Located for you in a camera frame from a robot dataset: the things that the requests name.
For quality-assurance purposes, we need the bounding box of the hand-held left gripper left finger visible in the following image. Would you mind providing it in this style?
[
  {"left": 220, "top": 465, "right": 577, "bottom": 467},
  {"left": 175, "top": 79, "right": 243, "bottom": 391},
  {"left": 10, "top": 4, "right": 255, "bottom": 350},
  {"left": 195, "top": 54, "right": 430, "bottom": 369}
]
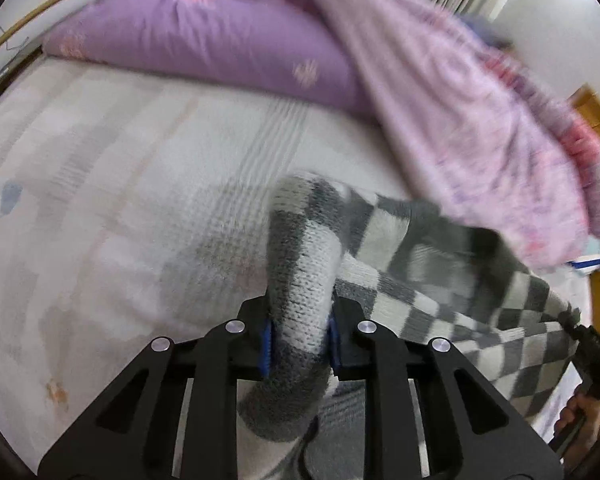
[{"left": 37, "top": 297, "right": 274, "bottom": 480}]

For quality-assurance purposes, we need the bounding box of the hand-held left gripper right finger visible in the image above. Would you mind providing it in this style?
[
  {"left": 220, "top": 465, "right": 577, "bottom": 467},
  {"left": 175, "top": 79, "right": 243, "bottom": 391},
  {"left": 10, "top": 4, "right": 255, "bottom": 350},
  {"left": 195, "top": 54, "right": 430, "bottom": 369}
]
[{"left": 330, "top": 299, "right": 564, "bottom": 480}]

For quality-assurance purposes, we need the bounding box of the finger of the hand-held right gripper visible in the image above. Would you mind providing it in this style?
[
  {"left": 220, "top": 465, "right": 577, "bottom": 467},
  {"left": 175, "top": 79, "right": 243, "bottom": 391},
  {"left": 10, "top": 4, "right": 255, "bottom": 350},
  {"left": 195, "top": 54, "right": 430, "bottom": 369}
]
[{"left": 557, "top": 309, "right": 592, "bottom": 343}]

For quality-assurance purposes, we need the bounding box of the grey white checkered knit sweater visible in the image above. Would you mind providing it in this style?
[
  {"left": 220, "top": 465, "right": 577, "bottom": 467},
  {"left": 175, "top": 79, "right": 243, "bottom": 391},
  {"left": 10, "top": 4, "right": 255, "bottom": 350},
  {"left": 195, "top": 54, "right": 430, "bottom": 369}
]
[{"left": 236, "top": 172, "right": 588, "bottom": 480}]

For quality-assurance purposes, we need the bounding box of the person's right hand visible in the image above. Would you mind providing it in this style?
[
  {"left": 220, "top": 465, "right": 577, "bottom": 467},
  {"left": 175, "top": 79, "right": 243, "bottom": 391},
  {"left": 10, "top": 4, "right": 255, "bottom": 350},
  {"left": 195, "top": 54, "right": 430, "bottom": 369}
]
[{"left": 552, "top": 391, "right": 600, "bottom": 463}]

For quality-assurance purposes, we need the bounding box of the white patterned bed sheet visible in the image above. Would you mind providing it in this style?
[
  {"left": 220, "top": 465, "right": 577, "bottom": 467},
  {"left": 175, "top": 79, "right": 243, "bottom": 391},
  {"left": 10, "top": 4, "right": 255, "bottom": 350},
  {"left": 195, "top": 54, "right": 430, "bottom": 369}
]
[{"left": 0, "top": 52, "right": 593, "bottom": 480}]

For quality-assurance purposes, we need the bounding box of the pink floral quilt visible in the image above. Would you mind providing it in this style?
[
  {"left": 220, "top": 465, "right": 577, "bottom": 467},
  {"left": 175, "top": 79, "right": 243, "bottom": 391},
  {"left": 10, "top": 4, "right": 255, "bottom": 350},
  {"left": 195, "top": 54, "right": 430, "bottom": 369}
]
[{"left": 300, "top": 0, "right": 600, "bottom": 270}]

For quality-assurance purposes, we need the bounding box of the purple floral pillow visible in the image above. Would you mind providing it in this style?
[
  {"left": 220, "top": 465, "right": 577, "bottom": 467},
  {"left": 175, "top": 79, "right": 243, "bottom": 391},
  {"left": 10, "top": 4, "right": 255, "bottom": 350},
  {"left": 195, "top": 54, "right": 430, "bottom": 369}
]
[{"left": 42, "top": 0, "right": 383, "bottom": 122}]

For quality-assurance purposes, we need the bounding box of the wooden curved headboard rail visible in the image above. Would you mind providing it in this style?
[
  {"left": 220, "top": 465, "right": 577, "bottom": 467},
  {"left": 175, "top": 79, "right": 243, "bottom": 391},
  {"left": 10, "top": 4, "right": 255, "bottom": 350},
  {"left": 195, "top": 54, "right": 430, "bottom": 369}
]
[{"left": 0, "top": 0, "right": 148, "bottom": 67}]

